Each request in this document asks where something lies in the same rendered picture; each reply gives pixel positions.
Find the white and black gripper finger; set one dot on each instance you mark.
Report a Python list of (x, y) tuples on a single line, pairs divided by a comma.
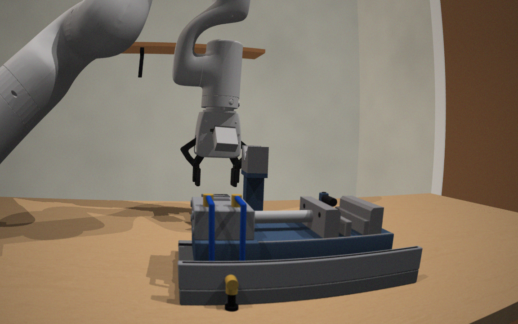
[(235, 171), (194, 162)]

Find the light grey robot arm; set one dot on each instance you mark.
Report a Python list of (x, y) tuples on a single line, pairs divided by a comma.
[(38, 76)]

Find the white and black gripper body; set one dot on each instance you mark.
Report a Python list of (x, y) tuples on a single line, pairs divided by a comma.
[(206, 120)]

